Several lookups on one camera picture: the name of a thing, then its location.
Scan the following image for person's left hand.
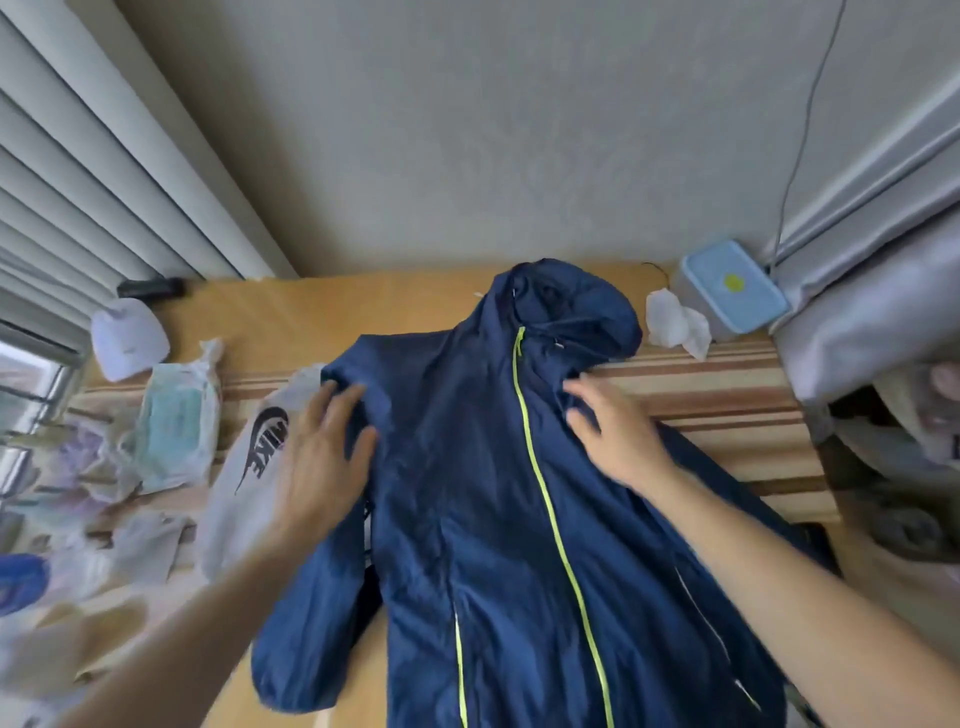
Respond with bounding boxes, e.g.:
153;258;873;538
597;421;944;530
273;380;380;553

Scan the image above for person's right hand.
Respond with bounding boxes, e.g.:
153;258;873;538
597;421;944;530
562;376;681;501

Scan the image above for grey bag with black strap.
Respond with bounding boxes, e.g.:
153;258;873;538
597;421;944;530
193;363;385;624

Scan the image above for navy blue hooded jacket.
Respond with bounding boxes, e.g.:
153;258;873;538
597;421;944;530
251;258;841;728

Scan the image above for person's left forearm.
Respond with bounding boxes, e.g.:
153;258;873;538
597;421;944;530
56;517;331;728

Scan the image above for person's right forearm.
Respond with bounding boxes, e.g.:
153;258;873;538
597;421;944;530
644;464;960;728

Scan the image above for crumpled white tissue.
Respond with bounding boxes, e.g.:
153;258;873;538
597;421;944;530
112;513;189;586
644;287;714;361

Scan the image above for wet wipes packet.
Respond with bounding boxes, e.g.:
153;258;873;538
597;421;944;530
112;338;226;496

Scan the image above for blue lidded box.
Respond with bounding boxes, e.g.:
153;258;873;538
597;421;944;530
669;239;793;343

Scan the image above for white desk lamp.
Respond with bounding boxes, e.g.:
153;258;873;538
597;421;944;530
91;298;172;384

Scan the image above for wrappers with sticks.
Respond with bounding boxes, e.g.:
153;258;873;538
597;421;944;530
29;419;144;526

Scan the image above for small black device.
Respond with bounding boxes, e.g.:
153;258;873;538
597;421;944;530
117;277;187;303

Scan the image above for grey curtain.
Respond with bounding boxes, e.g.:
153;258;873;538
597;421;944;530
764;74;960;406

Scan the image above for blue label water bottle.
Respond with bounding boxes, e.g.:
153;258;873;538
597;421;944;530
0;553;50;618

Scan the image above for thin dark wall cable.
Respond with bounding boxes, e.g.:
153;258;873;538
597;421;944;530
768;0;849;275

